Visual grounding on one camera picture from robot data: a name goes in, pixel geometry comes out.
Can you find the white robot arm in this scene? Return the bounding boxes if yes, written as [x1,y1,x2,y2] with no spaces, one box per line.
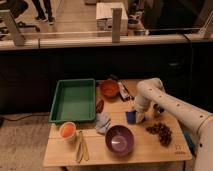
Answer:
[134,78,213,171]

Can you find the small black white cup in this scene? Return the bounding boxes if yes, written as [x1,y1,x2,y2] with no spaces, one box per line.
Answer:
[153,104,164,118]

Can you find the grey crumpled cloth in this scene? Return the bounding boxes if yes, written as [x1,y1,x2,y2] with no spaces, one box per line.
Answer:
[95,113,111,134]

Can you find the blue sponge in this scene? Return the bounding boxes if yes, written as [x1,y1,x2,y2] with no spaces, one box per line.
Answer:
[126,111,136,124]

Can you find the green plastic tray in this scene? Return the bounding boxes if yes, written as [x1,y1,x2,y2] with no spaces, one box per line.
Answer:
[49,79,96,124]

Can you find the person walking in background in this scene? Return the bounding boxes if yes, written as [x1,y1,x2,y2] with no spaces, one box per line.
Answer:
[32,0,55,25]

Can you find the dark red small object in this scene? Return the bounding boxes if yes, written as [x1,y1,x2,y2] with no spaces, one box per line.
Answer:
[96,99,104,113]

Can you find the blue object beside table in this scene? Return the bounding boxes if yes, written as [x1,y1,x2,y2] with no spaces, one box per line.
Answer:
[184,132,195,155]

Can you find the orange cup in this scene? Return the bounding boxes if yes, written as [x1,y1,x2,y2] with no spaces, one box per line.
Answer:
[59,122,77,142]

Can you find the orange bowl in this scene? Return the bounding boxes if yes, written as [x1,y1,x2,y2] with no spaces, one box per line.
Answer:
[100,79,119,98]

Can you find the purple bowl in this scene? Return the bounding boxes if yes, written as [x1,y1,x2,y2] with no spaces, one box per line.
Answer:
[105,125,134,156]

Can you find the wooden tongs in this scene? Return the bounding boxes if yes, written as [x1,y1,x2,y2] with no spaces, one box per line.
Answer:
[75,131,89,163]

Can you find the white cardboard box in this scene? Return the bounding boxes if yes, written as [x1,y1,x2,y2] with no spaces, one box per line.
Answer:
[96,2,128,36]

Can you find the bunch of dark grapes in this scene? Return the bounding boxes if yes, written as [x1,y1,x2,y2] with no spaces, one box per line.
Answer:
[146,123,172,147]

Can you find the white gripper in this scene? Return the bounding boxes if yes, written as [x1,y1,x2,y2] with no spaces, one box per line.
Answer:
[134,95,151,123]

